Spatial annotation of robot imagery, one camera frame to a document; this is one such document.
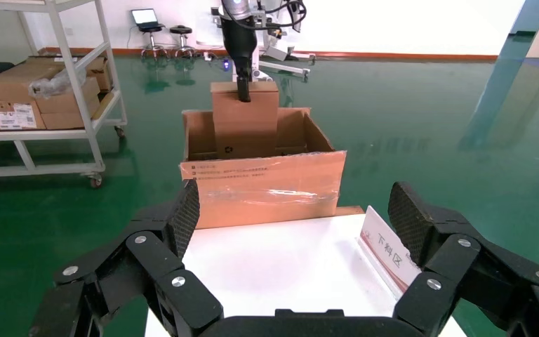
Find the black round stool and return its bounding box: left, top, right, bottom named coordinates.
left=169, top=25, right=197, bottom=59
left=138, top=23, right=167, bottom=59

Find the plain brown carton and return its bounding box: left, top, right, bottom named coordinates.
left=40, top=109, right=102, bottom=131
left=34, top=77, right=100, bottom=115
left=27, top=55, right=112, bottom=93
left=0, top=62, right=68, bottom=104

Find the clear crumpled plastic bag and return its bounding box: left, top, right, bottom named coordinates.
left=28, top=67, right=88, bottom=100

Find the brown carton with white label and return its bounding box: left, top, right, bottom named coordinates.
left=0, top=98, right=47, bottom=131

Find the white metal shelf rack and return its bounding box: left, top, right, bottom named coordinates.
left=0, top=0, right=128, bottom=190

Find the open laptop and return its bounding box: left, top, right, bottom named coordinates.
left=131, top=8, right=160, bottom=28

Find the white wheeled equipment frame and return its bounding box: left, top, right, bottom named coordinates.
left=204, top=39, right=317, bottom=81

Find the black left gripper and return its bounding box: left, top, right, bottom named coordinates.
left=220, top=15, right=258, bottom=104

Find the small cardboard box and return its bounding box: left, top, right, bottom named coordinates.
left=210, top=81, right=280, bottom=161

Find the acrylic table sign red print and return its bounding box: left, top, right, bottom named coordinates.
left=357, top=206, right=422, bottom=298

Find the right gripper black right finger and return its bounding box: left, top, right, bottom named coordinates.
left=387, top=181, right=539, bottom=337

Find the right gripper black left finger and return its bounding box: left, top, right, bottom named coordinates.
left=28, top=178, right=226, bottom=337

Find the large open cardboard box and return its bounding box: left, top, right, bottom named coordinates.
left=180, top=107, right=347, bottom=230

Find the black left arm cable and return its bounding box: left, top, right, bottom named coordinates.
left=251, top=0, right=309, bottom=29

